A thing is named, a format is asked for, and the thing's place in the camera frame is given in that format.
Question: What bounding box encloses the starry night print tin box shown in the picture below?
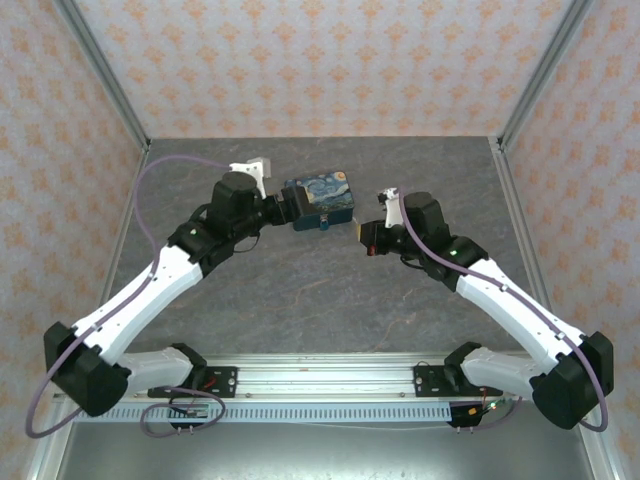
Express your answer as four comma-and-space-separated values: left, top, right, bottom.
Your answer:
283, 171, 359, 232

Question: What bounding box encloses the grey metal shelf sheet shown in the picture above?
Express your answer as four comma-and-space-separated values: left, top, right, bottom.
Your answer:
54, 421, 599, 480

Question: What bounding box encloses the aluminium table side rail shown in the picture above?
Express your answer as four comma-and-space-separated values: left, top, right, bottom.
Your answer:
27, 144, 152, 480
490, 138, 621, 480

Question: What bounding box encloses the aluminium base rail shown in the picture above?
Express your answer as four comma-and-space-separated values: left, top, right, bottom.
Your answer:
52, 352, 551, 402

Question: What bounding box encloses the white slotted cable duct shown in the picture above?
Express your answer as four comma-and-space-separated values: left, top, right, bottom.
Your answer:
74, 402, 455, 425

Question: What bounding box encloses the aluminium frame post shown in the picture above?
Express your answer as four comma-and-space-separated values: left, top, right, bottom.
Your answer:
52, 0, 152, 152
498, 0, 597, 152

